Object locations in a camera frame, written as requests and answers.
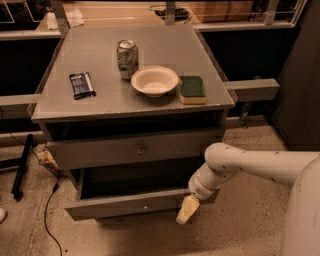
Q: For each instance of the dark cabinet at right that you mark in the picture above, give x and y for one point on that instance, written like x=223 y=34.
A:
x=296 y=109

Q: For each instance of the grey top drawer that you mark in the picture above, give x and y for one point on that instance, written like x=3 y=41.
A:
x=74 y=154

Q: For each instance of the white power strip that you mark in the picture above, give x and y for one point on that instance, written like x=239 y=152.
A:
x=46 y=159

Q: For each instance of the grey drawer cabinet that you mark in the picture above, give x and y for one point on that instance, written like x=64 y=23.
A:
x=128 y=113

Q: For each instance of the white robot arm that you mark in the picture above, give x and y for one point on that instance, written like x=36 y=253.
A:
x=297 y=169

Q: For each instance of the green yellow sponge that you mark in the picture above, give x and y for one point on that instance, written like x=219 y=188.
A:
x=191 y=90

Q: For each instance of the blue snack packet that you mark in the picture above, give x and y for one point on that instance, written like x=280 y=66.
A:
x=82 y=85

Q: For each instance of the white paper bowl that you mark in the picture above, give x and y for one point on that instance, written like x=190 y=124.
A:
x=154 y=81

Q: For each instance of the grey side rail beam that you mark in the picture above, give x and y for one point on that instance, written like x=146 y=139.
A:
x=253 y=90

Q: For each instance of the green soda can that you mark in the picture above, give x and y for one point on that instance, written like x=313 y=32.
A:
x=127 y=58

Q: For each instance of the white crumpled cloth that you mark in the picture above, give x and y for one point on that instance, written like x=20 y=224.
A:
x=75 y=17

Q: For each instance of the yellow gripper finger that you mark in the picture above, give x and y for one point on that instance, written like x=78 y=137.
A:
x=189 y=206

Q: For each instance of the black bar on floor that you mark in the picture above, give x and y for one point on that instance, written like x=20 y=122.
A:
x=17 y=193

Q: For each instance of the grey drawer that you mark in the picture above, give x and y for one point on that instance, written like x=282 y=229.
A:
x=114 y=192
x=74 y=154

